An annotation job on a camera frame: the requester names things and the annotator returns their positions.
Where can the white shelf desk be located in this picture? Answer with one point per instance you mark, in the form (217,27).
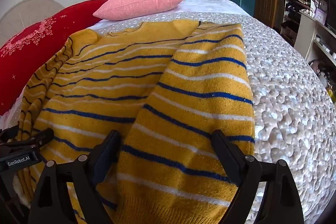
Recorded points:
(304,32)

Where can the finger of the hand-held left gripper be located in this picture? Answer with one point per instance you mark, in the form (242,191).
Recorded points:
(39,138)
(6,133)

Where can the white arched headboard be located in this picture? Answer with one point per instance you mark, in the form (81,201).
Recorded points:
(23,11)

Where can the red floral pillow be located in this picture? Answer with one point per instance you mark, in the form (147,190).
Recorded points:
(31,40)

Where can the heart print quilted blanket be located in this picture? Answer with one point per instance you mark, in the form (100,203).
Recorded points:
(288,108)

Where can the pink pillow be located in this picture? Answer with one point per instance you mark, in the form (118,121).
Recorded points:
(141,2)

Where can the yellow striped knit sweater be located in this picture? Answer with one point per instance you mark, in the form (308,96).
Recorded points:
(183,108)

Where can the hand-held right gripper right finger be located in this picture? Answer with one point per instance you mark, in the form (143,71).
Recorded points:
(227,155)

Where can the black shoe rack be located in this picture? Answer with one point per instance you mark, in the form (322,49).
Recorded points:
(290,19)

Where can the pink clock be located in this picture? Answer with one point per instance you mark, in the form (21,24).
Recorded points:
(320,15)

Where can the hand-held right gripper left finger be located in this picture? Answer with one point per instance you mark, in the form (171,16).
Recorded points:
(106,151)

